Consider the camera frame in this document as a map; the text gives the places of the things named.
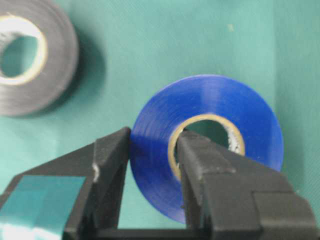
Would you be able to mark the black tape roll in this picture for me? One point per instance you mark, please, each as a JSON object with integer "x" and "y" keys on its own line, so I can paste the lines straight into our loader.
{"x": 55, "y": 60}

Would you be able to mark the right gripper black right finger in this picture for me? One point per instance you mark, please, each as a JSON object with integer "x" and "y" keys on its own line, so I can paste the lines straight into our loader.
{"x": 232, "y": 197}

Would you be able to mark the green table cloth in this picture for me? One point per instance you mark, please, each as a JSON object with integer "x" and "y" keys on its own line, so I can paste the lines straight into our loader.
{"x": 130, "y": 49}

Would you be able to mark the blue tape roll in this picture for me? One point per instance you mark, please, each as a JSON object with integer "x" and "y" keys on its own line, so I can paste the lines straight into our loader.
{"x": 252, "y": 128}

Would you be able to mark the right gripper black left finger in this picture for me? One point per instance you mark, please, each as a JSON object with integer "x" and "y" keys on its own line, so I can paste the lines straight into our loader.
{"x": 70, "y": 196}

